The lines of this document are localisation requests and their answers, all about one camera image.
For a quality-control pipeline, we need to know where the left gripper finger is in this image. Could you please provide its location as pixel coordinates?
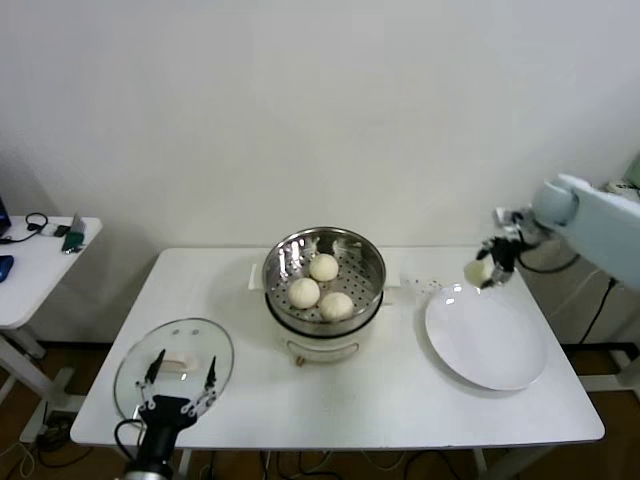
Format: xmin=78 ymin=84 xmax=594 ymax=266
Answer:
xmin=182 ymin=355 xmax=219 ymax=417
xmin=134 ymin=348 xmax=166 ymax=412

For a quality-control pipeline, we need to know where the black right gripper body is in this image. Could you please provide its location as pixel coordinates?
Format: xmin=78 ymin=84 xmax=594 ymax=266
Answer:
xmin=487 ymin=237 xmax=521 ymax=274

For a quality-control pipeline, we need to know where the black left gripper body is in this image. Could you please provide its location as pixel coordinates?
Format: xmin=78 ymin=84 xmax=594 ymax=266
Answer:
xmin=133 ymin=395 xmax=199 ymax=466

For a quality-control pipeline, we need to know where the white steamed baozi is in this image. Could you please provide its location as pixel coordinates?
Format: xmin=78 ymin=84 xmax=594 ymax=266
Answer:
xmin=308 ymin=253 xmax=340 ymax=282
xmin=288 ymin=277 xmax=321 ymax=310
xmin=319 ymin=291 xmax=354 ymax=321
xmin=463 ymin=259 xmax=494 ymax=289

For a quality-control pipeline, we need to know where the round glass lid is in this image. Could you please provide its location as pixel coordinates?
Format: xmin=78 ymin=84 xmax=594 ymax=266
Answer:
xmin=113 ymin=317 xmax=236 ymax=426

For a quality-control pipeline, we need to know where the perforated steel steamer basket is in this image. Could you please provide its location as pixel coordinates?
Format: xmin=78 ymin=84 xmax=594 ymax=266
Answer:
xmin=262 ymin=227 xmax=387 ymax=337

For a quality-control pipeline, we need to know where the white oval plate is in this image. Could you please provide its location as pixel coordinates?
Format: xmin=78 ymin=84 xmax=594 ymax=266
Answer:
xmin=424 ymin=282 xmax=549 ymax=392

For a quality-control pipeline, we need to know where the white electric cooking pot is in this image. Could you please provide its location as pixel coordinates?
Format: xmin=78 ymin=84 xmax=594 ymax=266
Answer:
xmin=248 ymin=259 xmax=402 ymax=369

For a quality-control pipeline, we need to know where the white side desk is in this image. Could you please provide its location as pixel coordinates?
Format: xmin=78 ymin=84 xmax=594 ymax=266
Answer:
xmin=0 ymin=214 xmax=104 ymax=444

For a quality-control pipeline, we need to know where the green and grey device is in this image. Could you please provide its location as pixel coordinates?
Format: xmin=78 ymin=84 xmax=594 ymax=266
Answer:
xmin=62 ymin=213 xmax=87 ymax=255

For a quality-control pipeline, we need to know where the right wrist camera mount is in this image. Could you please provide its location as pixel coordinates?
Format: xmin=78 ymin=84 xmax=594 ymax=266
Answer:
xmin=492 ymin=203 xmax=541 ymax=241

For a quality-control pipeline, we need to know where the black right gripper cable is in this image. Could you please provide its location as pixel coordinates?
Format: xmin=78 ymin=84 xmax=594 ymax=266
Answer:
xmin=517 ymin=242 xmax=581 ymax=274

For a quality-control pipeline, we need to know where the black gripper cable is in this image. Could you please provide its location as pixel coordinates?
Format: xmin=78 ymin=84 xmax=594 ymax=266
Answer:
xmin=114 ymin=417 xmax=149 ymax=461
xmin=517 ymin=242 xmax=581 ymax=274

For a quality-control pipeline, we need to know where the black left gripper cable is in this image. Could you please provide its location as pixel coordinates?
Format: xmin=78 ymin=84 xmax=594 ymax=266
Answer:
xmin=114 ymin=417 xmax=149 ymax=461

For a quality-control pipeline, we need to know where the black power adapter cable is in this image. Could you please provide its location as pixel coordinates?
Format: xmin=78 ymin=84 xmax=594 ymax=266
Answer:
xmin=577 ymin=277 xmax=616 ymax=347

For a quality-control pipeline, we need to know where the power strip with cables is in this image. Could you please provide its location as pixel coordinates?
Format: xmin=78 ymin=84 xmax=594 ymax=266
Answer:
xmin=19 ymin=407 xmax=121 ymax=480

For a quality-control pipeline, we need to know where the black looped cable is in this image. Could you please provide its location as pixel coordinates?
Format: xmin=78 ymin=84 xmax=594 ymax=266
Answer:
xmin=0 ymin=212 xmax=50 ymax=245

